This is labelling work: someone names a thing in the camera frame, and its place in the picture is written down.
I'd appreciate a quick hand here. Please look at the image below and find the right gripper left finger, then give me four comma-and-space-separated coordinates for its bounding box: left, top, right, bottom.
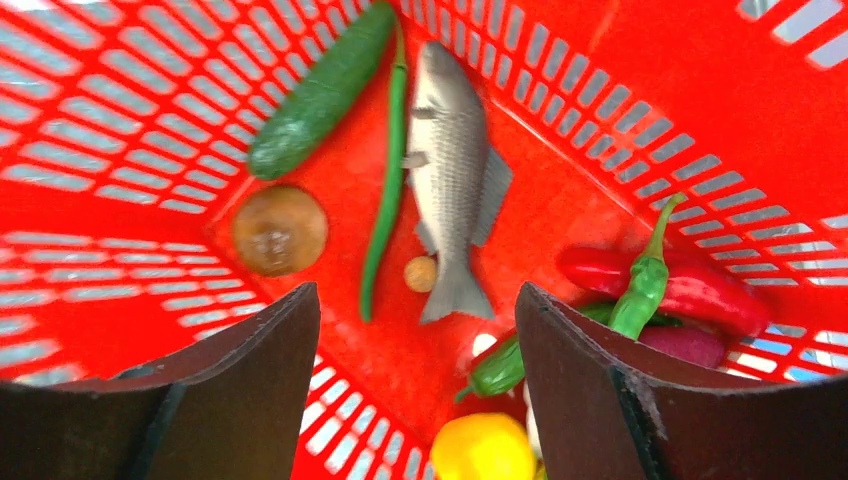
1, 282, 321, 479

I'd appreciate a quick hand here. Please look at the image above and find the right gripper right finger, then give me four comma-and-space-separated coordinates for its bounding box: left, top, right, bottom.
515, 282, 847, 479

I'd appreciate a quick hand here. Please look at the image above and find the yellow toy pepper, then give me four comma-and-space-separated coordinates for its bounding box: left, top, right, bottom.
429, 413, 537, 480

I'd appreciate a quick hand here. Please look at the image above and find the red plastic basket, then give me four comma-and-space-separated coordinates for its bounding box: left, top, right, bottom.
1, 1, 847, 479

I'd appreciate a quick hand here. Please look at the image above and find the grey toy fish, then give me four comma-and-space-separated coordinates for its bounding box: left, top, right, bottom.
403, 41, 513, 324

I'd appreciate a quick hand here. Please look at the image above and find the dark green small pepper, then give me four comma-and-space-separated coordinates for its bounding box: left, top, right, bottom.
454, 302, 683, 404

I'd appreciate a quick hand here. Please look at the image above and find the purple toy vegetable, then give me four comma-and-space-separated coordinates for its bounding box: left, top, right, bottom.
638, 326, 725, 369

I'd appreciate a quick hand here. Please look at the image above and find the red toy pepper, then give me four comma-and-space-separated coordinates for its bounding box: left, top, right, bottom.
557, 247, 776, 337

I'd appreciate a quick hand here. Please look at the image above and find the brown round toy mushroom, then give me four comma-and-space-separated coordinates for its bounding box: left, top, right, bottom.
230, 185, 329, 277

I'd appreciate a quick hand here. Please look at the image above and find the long green chili pepper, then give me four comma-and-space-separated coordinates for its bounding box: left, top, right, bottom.
359, 21, 408, 323

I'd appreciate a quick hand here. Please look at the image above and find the small tan ball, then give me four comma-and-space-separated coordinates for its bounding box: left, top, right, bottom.
403, 256, 438, 293

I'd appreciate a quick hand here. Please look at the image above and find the green toy cucumber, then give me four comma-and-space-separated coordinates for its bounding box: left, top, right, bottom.
247, 1, 396, 181

